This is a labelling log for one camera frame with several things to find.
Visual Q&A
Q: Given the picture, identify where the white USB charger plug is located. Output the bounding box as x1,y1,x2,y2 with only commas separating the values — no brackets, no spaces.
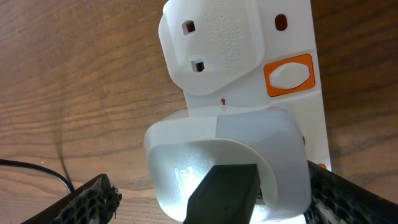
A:
144,106,311,223

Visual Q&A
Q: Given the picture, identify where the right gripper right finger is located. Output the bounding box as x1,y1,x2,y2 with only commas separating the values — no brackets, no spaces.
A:
303,161,397,223

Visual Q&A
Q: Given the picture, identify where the black charging cable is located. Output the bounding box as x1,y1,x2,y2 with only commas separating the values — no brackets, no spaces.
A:
0,158,261,224

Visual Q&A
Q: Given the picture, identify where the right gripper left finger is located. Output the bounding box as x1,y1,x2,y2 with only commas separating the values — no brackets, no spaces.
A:
22,174,122,224

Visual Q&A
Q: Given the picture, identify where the white power strip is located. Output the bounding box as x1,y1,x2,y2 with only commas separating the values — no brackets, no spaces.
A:
183,0,331,169

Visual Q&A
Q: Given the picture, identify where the white socket adapter plug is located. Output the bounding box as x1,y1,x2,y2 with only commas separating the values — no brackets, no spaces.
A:
159,0,265,95

